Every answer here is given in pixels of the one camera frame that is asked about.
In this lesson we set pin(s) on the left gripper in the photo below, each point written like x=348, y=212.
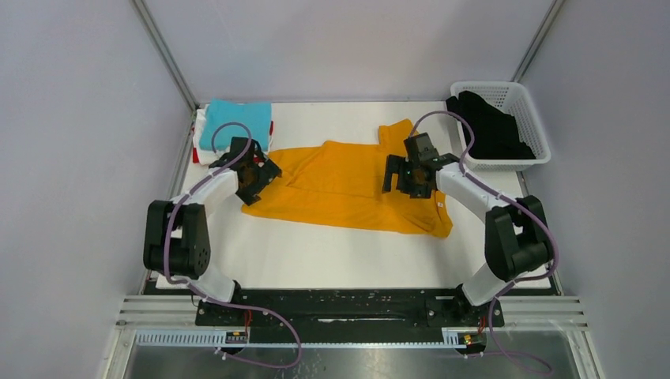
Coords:
x=267, y=172

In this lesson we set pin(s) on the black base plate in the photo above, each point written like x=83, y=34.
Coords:
x=348, y=315

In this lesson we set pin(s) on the folded white t-shirt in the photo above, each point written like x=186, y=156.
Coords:
x=257, y=117

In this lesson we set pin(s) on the black t-shirt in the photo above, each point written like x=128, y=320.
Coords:
x=496, y=133

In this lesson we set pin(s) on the folded turquoise t-shirt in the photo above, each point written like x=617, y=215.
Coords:
x=256, y=117

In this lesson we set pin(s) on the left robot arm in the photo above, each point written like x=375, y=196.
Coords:
x=177, y=239

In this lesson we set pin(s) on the white plastic basket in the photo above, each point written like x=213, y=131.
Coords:
x=510, y=98

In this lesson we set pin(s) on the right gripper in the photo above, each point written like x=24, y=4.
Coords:
x=397, y=164

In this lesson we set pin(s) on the yellow t-shirt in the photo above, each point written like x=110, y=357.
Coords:
x=339, y=184

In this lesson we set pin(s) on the white cable duct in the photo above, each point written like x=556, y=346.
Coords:
x=225, y=339

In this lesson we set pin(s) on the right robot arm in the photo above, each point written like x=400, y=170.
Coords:
x=516, y=236

